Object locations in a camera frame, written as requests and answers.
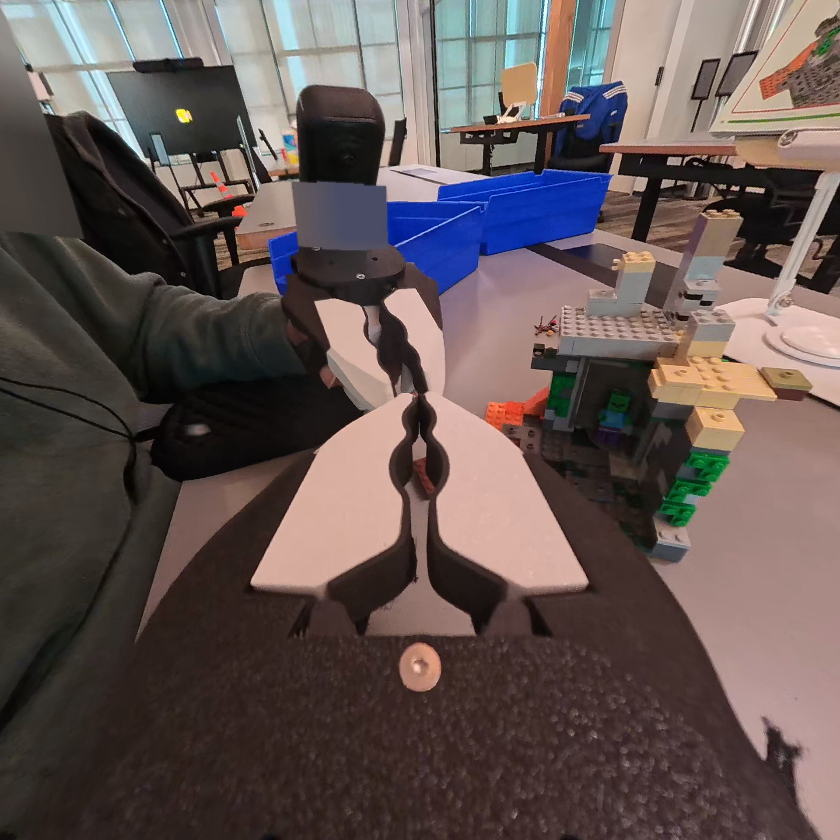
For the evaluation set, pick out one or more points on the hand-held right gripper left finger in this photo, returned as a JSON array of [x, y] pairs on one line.
[[328, 525]]

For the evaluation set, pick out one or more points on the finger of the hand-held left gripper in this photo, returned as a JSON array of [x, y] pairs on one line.
[[348, 348], [423, 334]]

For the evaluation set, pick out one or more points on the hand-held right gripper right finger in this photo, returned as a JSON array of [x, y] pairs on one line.
[[505, 525]]

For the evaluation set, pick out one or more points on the blue plastic bin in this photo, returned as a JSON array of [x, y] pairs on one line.
[[439, 256], [538, 210], [281, 256]]

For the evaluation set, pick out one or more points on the reddish brown toy brick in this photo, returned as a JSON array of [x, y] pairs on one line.
[[425, 480]]

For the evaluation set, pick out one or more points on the toy brick building model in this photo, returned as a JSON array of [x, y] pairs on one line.
[[623, 328]]

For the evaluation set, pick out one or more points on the person's left forearm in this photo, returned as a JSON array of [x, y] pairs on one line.
[[216, 341]]

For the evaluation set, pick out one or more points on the grey desk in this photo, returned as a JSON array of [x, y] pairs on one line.
[[754, 525]]

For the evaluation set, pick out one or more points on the person's left hand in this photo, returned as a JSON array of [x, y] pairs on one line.
[[328, 377]]

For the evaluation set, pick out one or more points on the white printed carton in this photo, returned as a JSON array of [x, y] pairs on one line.
[[291, 145]]

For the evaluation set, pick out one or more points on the black wrist rest pad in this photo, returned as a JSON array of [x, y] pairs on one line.
[[249, 426]]

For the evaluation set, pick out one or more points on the green zombie toy minifigure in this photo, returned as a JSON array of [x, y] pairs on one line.
[[615, 417]]

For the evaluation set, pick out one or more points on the black monitor screen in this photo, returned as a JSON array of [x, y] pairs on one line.
[[177, 105]]

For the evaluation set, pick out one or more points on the wooden pillar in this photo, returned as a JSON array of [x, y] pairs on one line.
[[558, 52]]

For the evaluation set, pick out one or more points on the black office chair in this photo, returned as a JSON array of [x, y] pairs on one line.
[[118, 197], [787, 229]]

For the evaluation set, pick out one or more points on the blue jacket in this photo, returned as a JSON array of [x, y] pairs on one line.
[[594, 111]]

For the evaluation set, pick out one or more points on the white flat board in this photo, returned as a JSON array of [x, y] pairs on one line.
[[807, 341]]

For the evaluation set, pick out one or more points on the open instruction book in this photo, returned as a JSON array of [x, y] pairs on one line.
[[787, 79]]

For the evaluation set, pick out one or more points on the black framed wall panel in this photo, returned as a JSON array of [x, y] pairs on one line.
[[738, 73], [706, 77]]

